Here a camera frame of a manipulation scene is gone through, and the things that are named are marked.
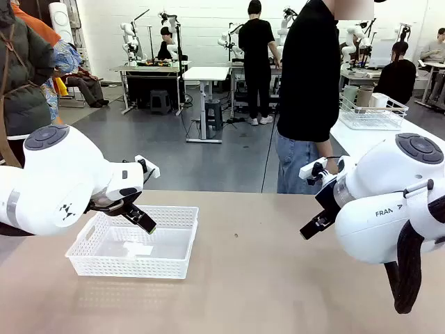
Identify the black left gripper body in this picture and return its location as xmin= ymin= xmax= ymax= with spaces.
xmin=86 ymin=189 xmax=144 ymax=214

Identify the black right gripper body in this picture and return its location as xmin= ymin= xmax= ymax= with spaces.
xmin=314 ymin=180 xmax=341 ymax=219

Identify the white perforated plastic basket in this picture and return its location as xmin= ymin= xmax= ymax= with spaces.
xmin=65 ymin=205 xmax=200 ymax=280

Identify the person's right forearm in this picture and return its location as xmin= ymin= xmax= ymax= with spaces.
xmin=317 ymin=138 xmax=336 ymax=161

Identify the white cup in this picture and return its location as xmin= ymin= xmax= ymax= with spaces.
xmin=369 ymin=93 xmax=389 ymax=109

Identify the dark plastic stool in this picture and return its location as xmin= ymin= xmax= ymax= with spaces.
xmin=149 ymin=88 xmax=172 ymax=116

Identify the seated person in dark clothes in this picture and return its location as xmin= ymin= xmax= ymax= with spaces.
xmin=63 ymin=64 xmax=111 ymax=109

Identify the grey plastic stool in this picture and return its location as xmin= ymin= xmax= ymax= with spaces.
xmin=204 ymin=99 xmax=225 ymax=132

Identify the yellow plastic object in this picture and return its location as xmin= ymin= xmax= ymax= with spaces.
xmin=55 ymin=76 xmax=70 ymax=97

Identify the person in black shirt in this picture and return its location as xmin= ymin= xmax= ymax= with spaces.
xmin=276 ymin=0 xmax=376 ymax=195

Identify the seated person in black top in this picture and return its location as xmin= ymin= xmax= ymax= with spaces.
xmin=373 ymin=41 xmax=419 ymax=106

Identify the grey robot work table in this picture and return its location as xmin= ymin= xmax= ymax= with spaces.
xmin=110 ymin=59 xmax=193 ymax=117

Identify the blue patterned jacket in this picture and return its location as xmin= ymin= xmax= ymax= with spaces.
xmin=40 ymin=38 xmax=84 ymax=121

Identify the white background work table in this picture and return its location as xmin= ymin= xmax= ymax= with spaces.
xmin=229 ymin=58 xmax=283 ymax=118

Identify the white standing desk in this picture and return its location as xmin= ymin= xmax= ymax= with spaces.
xmin=181 ymin=65 xmax=232 ymax=145

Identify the person in dark green coat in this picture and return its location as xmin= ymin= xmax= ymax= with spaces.
xmin=0 ymin=0 xmax=57 ymax=168

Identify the seated person with black cap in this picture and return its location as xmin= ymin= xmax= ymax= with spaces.
xmin=156 ymin=26 xmax=179 ymax=61

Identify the standing person in black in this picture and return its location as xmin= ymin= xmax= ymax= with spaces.
xmin=237 ymin=0 xmax=284 ymax=127

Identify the seated person in grey top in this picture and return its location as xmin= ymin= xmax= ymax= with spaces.
xmin=418 ymin=27 xmax=445 ymax=64

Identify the person in orange jacket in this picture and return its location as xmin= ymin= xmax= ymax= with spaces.
xmin=9 ymin=0 xmax=63 ymax=49

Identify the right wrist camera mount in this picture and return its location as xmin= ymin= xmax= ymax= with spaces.
xmin=298 ymin=157 xmax=348 ymax=186

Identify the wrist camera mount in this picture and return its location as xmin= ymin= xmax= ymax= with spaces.
xmin=298 ymin=157 xmax=348 ymax=186
xmin=134 ymin=154 xmax=161 ymax=180

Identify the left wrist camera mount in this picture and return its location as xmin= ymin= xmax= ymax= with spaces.
xmin=134 ymin=154 xmax=161 ymax=180

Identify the white wire dish rack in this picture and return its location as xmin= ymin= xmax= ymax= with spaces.
xmin=338 ymin=90 xmax=410 ymax=132

